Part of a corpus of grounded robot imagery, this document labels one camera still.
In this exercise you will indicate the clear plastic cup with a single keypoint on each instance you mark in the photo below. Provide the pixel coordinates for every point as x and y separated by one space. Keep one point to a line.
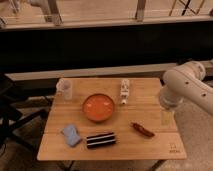
65 87

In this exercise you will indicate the translucent yellowish gripper finger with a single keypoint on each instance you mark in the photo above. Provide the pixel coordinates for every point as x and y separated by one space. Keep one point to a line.
167 117

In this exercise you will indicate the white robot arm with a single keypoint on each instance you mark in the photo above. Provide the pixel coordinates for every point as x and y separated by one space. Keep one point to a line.
186 82

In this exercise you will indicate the orange ceramic bowl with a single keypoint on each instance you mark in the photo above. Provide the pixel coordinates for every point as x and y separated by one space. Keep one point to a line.
98 107

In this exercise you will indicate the dark red chili pepper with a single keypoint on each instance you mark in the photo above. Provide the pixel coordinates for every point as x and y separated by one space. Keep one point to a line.
142 130

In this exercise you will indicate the black white striped box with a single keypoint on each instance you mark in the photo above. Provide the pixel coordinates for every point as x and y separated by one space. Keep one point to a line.
100 140

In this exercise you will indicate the black chair frame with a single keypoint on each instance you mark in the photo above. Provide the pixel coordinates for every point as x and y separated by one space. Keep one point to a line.
10 116

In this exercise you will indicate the white tube bottle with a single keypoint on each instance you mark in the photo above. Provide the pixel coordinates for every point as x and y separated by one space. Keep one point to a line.
125 90

